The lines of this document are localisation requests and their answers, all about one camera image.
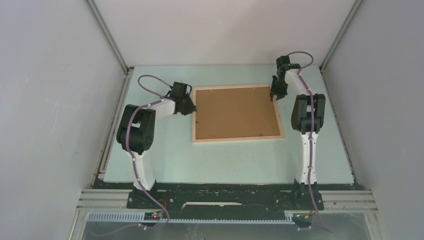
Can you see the wooden picture frame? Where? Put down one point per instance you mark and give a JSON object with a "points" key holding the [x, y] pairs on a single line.
{"points": [[238, 138]]}

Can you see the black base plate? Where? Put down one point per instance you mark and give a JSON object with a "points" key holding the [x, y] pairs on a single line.
{"points": [[227, 202]]}

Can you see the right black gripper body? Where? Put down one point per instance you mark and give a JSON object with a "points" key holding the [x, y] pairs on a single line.
{"points": [[278, 88]]}

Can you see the aluminium rail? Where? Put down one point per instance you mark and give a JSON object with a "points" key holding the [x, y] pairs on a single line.
{"points": [[337, 201]]}

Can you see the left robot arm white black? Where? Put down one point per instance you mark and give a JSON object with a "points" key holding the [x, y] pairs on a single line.
{"points": [[136, 129]]}

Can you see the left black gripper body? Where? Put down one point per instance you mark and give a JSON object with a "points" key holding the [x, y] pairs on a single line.
{"points": [[188, 106]]}

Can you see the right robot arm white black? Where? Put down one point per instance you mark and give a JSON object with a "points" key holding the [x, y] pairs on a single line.
{"points": [[308, 112]]}

